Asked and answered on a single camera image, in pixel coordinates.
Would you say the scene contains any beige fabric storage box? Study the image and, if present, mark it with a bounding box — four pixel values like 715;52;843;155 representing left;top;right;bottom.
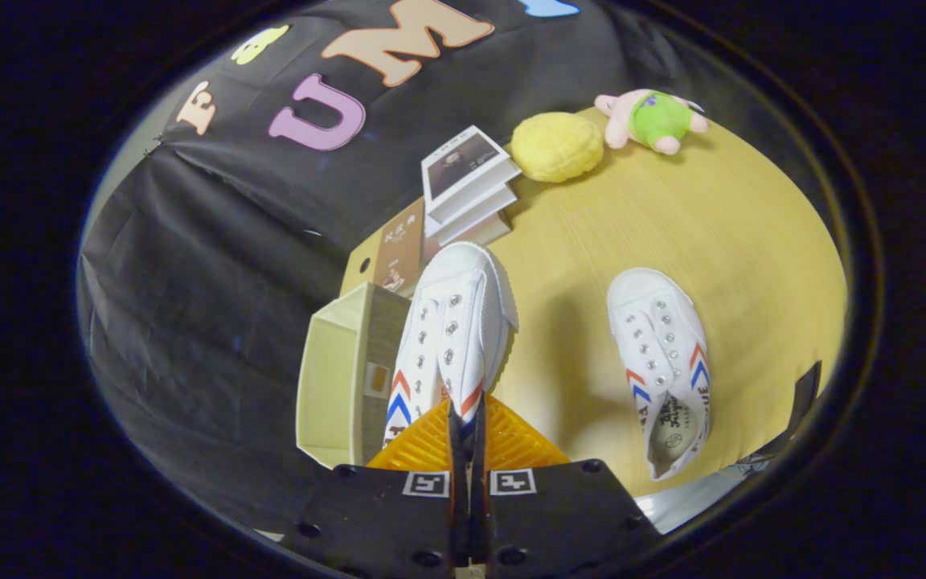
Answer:
296;281;412;469

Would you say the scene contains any white paperback book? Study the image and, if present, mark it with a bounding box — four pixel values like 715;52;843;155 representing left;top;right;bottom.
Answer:
424;183;518;239

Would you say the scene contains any white canvas shoe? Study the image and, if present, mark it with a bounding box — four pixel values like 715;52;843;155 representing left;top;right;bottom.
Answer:
383;241;520;451
606;268;711;482

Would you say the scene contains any pink and green plush toy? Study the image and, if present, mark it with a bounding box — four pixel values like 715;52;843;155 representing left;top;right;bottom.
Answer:
594;88;709;156

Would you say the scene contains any thick tan book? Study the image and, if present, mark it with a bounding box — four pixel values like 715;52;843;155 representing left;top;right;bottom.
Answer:
429;211;512;247

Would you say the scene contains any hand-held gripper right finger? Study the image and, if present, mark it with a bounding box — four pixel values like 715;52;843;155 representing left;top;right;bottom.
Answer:
467;392;665;579

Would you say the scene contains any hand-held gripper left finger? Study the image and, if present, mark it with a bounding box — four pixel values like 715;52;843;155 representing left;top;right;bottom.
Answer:
278;394;468;579

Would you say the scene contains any black table clamp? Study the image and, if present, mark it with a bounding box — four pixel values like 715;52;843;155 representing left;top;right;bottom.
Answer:
791;362;822;437

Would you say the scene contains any brown cover book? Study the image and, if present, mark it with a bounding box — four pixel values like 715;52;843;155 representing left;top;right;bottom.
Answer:
372;197;441;300

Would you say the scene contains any yellow plush bun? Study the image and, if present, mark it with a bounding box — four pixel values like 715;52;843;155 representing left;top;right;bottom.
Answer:
510;112;604;183

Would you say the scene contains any white portrait cover book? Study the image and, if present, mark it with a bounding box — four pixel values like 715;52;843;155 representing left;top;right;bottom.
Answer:
421;125;522;216

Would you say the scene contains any black backdrop cloth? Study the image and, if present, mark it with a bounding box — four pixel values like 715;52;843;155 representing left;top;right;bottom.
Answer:
77;0;850;532

